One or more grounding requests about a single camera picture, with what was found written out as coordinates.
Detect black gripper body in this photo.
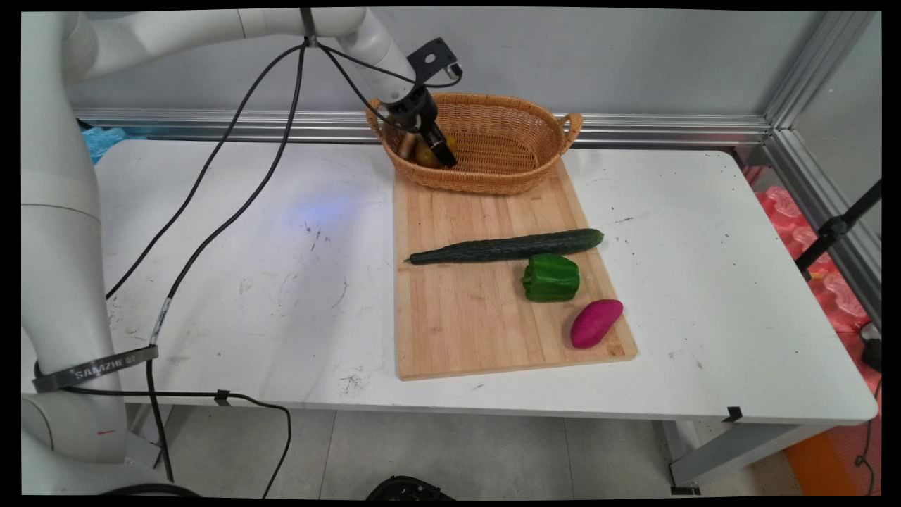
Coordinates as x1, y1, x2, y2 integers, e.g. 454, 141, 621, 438
384, 86, 439, 136

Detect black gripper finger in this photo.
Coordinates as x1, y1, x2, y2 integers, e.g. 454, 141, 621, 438
414, 128, 443, 167
427, 121, 459, 168

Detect yellow vegetable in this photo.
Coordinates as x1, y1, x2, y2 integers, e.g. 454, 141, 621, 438
415, 137, 458, 170

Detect long dark green cucumber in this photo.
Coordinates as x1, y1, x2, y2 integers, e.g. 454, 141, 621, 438
404, 228, 605, 266

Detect woven wicker basket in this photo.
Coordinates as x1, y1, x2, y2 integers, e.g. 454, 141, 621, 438
365, 92, 585, 196

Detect bamboo cutting board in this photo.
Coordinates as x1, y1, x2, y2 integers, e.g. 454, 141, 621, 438
393, 156, 639, 382

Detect green bell pepper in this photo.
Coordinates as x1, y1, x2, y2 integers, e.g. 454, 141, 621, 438
521, 253, 581, 303

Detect purple sweet potato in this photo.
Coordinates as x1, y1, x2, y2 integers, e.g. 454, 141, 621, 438
570, 299, 625, 350

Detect blue plastic bag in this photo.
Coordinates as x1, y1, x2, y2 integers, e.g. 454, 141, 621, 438
77, 125, 129, 167

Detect black round object on floor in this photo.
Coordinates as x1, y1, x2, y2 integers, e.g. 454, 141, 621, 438
365, 475, 457, 501

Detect black tripod stand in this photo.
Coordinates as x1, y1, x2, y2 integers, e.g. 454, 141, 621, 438
795, 180, 882, 281

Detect grey metal table leg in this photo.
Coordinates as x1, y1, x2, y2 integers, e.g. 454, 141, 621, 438
660, 420, 835, 496

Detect red plastic bottle pack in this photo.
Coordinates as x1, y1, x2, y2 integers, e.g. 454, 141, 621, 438
752, 165, 882, 335

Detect black power adapter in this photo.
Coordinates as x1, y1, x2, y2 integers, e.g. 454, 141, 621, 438
861, 323, 882, 374

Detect thin black camera cable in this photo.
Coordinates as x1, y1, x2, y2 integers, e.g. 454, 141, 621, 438
313, 42, 464, 90

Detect black wrist camera mount plate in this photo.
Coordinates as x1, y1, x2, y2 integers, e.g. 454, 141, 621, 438
406, 38, 464, 90

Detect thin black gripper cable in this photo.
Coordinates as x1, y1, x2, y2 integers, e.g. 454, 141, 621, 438
318, 44, 416, 133

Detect black cable with white label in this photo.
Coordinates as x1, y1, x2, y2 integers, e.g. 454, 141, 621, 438
144, 42, 309, 395

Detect plain black hanging cable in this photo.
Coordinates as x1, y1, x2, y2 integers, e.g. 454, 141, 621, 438
106, 42, 306, 301

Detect aluminium frame horizontal rail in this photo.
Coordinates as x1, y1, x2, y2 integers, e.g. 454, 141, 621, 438
70, 108, 774, 149

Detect black floor cable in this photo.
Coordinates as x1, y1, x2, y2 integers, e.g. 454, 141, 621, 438
63, 384, 293, 499

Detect aluminium frame corner rail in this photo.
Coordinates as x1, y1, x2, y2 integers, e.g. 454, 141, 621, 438
763, 11, 882, 328

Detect black printed strap on base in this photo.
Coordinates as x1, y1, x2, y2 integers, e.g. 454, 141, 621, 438
32, 345, 160, 394

